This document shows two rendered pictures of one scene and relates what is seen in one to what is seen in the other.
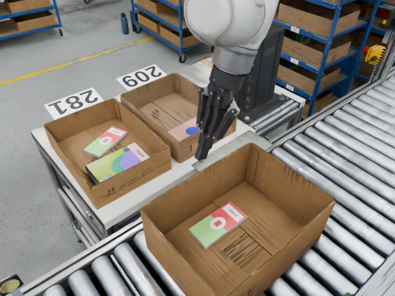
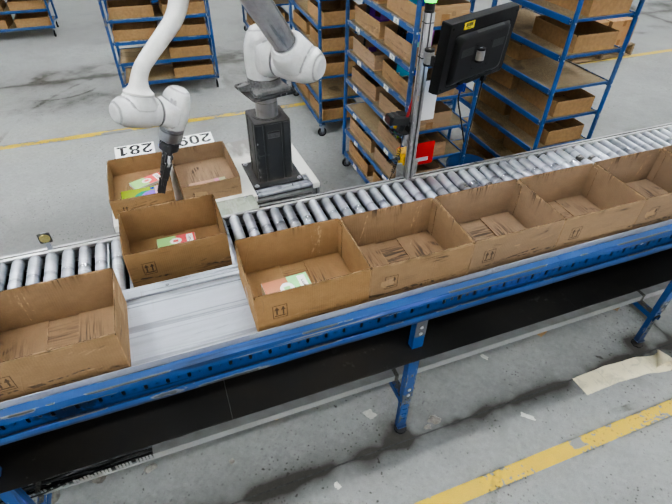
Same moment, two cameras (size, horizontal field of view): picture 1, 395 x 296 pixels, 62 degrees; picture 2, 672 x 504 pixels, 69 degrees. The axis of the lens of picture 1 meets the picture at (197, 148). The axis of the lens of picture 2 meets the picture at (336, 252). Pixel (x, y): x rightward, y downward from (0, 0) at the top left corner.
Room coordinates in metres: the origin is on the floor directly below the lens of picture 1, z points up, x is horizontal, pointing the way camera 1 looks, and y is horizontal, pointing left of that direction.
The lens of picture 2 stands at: (-0.76, -1.20, 2.12)
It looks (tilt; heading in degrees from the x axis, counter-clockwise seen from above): 41 degrees down; 17
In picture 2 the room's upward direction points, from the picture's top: 1 degrees clockwise
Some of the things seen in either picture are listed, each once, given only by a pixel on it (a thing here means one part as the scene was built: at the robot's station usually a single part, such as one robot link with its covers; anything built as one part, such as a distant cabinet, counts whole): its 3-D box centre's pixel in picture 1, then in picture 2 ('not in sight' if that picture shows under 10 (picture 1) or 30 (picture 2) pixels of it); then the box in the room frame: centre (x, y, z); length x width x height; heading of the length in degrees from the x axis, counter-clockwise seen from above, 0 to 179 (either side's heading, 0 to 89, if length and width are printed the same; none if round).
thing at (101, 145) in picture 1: (106, 141); (147, 181); (0.93, 0.34, 0.76); 0.16 x 0.07 x 0.02; 151
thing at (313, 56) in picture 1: (311, 43); (410, 136); (2.17, -0.78, 0.59); 0.40 x 0.30 x 0.10; 37
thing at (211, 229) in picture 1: (218, 224); (177, 242); (0.56, -0.06, 0.76); 0.16 x 0.07 x 0.02; 129
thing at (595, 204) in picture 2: not in sight; (573, 205); (1.09, -1.63, 0.96); 0.39 x 0.29 x 0.17; 128
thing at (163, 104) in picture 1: (177, 113); (204, 171); (1.06, 0.08, 0.80); 0.38 x 0.28 x 0.10; 41
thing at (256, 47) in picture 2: not in sight; (263, 50); (1.23, -0.22, 1.38); 0.18 x 0.16 x 0.22; 75
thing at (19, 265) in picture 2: not in sight; (12, 303); (0.07, 0.37, 0.72); 0.52 x 0.05 x 0.05; 39
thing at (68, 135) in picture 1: (106, 146); (141, 183); (0.86, 0.32, 0.80); 0.38 x 0.28 x 0.10; 39
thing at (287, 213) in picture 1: (236, 224); (175, 238); (0.51, -0.10, 0.83); 0.39 x 0.29 x 0.17; 130
